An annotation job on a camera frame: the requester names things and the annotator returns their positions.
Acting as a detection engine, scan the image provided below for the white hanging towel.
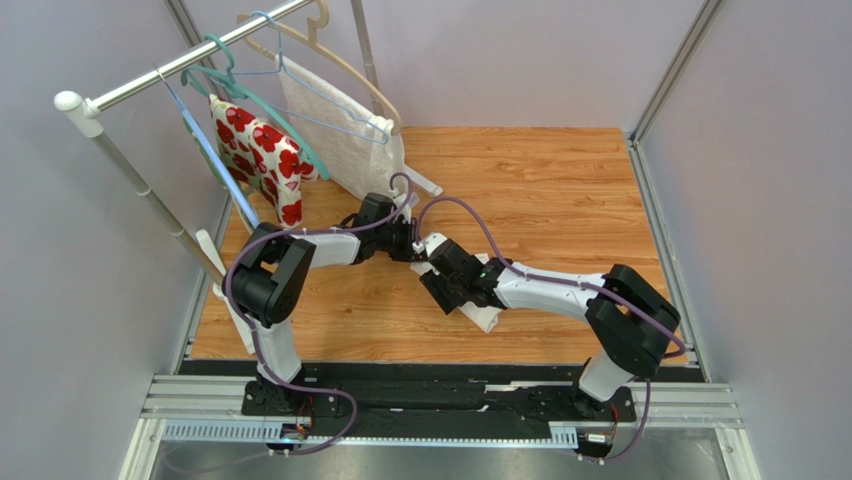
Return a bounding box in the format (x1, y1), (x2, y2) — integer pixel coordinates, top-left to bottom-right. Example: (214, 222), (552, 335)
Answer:
(276, 54), (409, 201)

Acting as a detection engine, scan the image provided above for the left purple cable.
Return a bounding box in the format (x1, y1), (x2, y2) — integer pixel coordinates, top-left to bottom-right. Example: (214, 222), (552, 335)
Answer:
(223, 172), (417, 457)

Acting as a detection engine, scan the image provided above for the light blue wire hanger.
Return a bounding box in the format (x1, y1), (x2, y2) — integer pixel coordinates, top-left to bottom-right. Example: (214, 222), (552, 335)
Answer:
(237, 1), (400, 145)

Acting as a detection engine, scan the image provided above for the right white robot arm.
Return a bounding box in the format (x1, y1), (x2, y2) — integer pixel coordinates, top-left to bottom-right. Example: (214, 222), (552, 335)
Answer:
(412, 233), (681, 402)

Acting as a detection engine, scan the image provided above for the teal plastic hanger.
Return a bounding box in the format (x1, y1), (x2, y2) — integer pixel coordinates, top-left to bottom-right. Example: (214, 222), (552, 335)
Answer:
(180, 33), (331, 180)

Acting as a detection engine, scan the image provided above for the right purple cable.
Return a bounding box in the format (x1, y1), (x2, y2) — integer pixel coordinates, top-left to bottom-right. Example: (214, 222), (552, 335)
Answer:
(412, 195), (688, 465)

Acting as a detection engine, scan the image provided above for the white cloth napkin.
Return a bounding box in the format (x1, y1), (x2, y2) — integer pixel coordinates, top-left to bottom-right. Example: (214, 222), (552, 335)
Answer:
(410, 262), (500, 334)

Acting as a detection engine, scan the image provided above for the beige wooden hanger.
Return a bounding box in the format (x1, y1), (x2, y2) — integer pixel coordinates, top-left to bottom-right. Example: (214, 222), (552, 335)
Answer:
(237, 1), (402, 144)

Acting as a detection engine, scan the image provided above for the red floral cloth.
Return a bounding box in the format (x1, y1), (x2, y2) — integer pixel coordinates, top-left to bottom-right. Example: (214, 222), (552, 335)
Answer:
(208, 94), (319, 228)

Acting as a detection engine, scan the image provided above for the green patterned cloth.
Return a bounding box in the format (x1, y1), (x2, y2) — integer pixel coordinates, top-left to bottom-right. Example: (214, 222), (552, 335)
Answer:
(180, 114), (258, 228)

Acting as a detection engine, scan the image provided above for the blue plastic hanger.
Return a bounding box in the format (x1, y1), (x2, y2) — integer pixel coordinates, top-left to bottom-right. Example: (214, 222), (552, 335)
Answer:
(162, 83), (264, 231)

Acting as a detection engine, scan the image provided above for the purple cable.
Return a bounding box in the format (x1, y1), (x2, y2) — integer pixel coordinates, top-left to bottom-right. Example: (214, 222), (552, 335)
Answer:
(412, 195), (688, 465)
(223, 172), (417, 457)

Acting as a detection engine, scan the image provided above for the white slotted cable duct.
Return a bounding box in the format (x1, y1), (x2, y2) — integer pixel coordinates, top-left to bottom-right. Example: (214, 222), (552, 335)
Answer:
(161, 420), (579, 449)

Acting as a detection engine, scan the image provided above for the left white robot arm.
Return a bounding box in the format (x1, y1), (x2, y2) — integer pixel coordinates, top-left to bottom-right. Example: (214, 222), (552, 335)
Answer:
(222, 193), (422, 392)

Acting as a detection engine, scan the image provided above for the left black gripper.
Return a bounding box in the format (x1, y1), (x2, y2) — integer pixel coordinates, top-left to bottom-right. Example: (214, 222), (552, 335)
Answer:
(375, 218), (428, 263)

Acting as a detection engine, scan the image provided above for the white clothes rack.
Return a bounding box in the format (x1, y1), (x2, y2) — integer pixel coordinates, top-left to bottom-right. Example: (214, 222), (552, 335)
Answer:
(53, 0), (446, 356)

